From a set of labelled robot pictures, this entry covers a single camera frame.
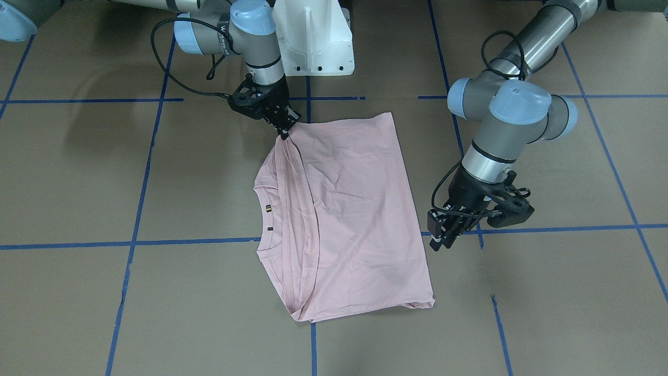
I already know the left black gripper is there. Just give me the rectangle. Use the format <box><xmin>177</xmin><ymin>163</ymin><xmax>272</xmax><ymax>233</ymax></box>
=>
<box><xmin>427</xmin><ymin>164</ymin><xmax>535</xmax><ymax>252</ymax></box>

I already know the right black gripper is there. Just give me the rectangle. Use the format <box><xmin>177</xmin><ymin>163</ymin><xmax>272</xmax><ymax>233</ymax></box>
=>
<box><xmin>228</xmin><ymin>73</ymin><xmax>300</xmax><ymax>140</ymax></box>

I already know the pink Snoopy t-shirt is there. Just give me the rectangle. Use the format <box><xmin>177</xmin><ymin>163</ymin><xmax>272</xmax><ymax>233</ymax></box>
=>
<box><xmin>253</xmin><ymin>112</ymin><xmax>435</xmax><ymax>323</ymax></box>

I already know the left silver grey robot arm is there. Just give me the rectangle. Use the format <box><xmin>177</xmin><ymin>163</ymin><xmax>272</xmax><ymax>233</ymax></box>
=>
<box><xmin>427</xmin><ymin>1</ymin><xmax>666</xmax><ymax>251</ymax></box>

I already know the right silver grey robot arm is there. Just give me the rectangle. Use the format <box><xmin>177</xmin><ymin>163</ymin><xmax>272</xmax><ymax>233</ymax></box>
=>
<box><xmin>125</xmin><ymin>1</ymin><xmax>301</xmax><ymax>140</ymax></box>

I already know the blue tape line crosswise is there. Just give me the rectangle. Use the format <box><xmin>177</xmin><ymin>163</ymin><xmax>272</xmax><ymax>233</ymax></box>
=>
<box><xmin>1</xmin><ymin>223</ymin><xmax>667</xmax><ymax>251</ymax></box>

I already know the blue tape line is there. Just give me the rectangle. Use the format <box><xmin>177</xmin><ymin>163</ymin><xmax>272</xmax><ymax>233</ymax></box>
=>
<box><xmin>427</xmin><ymin>1</ymin><xmax>514</xmax><ymax>375</ymax></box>
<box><xmin>532</xmin><ymin>10</ymin><xmax>666</xmax><ymax>304</ymax></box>
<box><xmin>1</xmin><ymin>35</ymin><xmax>39</xmax><ymax>119</ymax></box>

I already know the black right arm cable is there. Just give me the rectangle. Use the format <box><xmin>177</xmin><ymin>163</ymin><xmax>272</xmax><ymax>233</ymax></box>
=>
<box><xmin>150</xmin><ymin>18</ymin><xmax>248</xmax><ymax>100</ymax></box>

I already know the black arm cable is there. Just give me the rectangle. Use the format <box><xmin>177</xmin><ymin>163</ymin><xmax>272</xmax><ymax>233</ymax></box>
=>
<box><xmin>431</xmin><ymin>29</ymin><xmax>555</xmax><ymax>220</ymax></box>
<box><xmin>150</xmin><ymin>18</ymin><xmax>248</xmax><ymax>100</ymax></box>

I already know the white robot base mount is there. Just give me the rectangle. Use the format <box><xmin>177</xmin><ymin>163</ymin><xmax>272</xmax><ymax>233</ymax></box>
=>
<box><xmin>272</xmin><ymin>1</ymin><xmax>355</xmax><ymax>77</ymax></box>

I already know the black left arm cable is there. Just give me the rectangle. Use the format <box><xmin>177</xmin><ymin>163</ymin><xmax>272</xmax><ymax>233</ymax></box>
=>
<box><xmin>431</xmin><ymin>29</ymin><xmax>555</xmax><ymax>220</ymax></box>

